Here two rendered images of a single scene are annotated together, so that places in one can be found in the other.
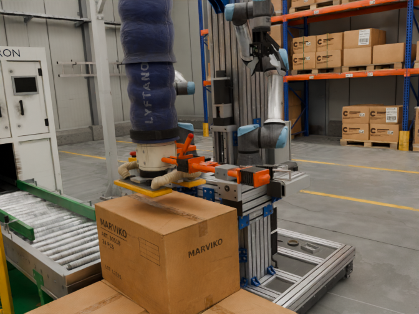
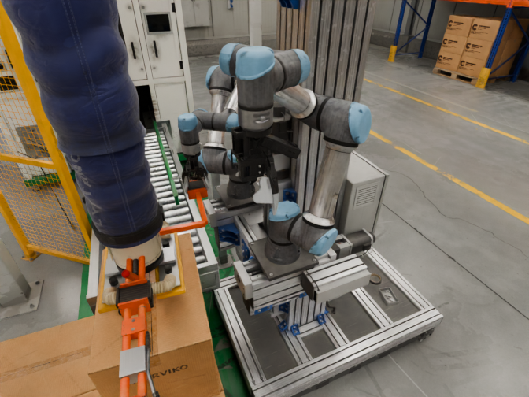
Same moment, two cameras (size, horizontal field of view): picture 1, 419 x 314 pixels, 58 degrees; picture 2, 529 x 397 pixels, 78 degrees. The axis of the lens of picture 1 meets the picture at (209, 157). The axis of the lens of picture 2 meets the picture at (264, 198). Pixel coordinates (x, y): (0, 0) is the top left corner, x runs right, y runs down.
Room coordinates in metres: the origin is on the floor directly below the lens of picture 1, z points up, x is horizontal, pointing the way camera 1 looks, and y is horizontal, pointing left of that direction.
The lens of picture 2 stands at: (1.10, -0.54, 1.99)
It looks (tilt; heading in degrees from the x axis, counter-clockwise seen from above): 35 degrees down; 24
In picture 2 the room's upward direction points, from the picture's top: straight up
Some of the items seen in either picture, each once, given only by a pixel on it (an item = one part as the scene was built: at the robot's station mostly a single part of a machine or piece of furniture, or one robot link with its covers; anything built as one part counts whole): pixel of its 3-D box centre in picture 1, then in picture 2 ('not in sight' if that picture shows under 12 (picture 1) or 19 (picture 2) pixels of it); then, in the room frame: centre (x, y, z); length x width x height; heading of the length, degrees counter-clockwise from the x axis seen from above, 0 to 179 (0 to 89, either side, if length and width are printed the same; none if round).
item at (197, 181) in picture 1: (175, 174); (167, 258); (1.79, 0.17, 1.07); 0.34 x 0.10 x 0.05; 41
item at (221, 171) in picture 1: (227, 172); (134, 365); (1.37, -0.06, 1.17); 0.07 x 0.07 x 0.04; 41
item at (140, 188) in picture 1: (141, 182); (116, 269); (1.67, 0.31, 1.07); 0.34 x 0.10 x 0.05; 41
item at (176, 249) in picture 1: (164, 245); (158, 317); (1.72, 0.24, 0.74); 0.60 x 0.40 x 0.40; 41
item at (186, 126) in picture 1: (183, 133); (238, 163); (2.38, 0.15, 1.20); 0.13 x 0.12 x 0.14; 103
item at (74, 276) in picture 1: (125, 255); (156, 281); (1.99, 0.50, 0.58); 0.70 x 0.03 x 0.06; 135
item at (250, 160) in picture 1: (249, 158); (282, 243); (2.04, -0.22, 1.09); 0.15 x 0.15 x 0.10
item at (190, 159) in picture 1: (191, 163); (135, 297); (1.54, 0.08, 1.18); 0.10 x 0.08 x 0.06; 131
